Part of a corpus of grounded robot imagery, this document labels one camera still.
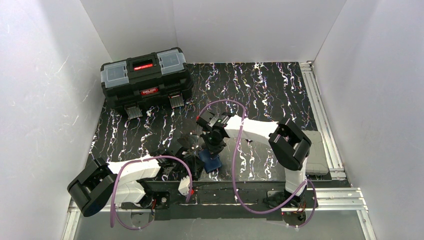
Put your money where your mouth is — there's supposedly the navy blue card holder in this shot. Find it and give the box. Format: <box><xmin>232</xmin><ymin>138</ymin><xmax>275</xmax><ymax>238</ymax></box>
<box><xmin>198</xmin><ymin>149</ymin><xmax>223</xmax><ymax>174</ymax></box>

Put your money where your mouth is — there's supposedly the black card stack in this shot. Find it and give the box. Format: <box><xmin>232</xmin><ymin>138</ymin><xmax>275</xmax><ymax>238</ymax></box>
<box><xmin>177</xmin><ymin>134</ymin><xmax>199</xmax><ymax>152</ymax></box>

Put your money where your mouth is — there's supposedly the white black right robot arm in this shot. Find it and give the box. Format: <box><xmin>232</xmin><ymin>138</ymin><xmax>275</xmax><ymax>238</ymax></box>
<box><xmin>196</xmin><ymin>111</ymin><xmax>312</xmax><ymax>198</ymax></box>

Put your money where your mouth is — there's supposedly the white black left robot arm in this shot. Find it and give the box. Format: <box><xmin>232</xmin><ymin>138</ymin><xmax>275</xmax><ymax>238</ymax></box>
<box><xmin>66</xmin><ymin>147</ymin><xmax>205</xmax><ymax>217</ymax></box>

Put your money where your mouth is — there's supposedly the black red toolbox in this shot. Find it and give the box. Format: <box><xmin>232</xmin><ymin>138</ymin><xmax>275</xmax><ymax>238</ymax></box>
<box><xmin>100</xmin><ymin>47</ymin><xmax>194</xmax><ymax>112</ymax></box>

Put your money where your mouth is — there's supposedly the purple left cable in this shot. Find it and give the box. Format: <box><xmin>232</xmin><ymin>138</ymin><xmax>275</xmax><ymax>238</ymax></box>
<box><xmin>109</xmin><ymin>155</ymin><xmax>194</xmax><ymax>231</ymax></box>

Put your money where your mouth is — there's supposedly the purple cable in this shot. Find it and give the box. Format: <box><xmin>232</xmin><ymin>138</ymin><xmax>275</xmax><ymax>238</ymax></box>
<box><xmin>198</xmin><ymin>99</ymin><xmax>318</xmax><ymax>229</ymax></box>
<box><xmin>109</xmin><ymin>155</ymin><xmax>194</xmax><ymax>231</ymax></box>

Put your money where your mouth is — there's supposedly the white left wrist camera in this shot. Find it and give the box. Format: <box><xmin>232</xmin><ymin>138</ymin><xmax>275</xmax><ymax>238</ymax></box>
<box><xmin>178</xmin><ymin>175</ymin><xmax>191</xmax><ymax>196</ymax></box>

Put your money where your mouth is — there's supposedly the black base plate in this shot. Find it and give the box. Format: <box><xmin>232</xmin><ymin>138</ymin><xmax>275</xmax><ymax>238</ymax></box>
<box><xmin>122</xmin><ymin>180</ymin><xmax>317</xmax><ymax>223</ymax></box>

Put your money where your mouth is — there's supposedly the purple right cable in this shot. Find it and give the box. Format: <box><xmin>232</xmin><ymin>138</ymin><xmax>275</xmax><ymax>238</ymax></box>
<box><xmin>198</xmin><ymin>99</ymin><xmax>318</xmax><ymax>229</ymax></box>

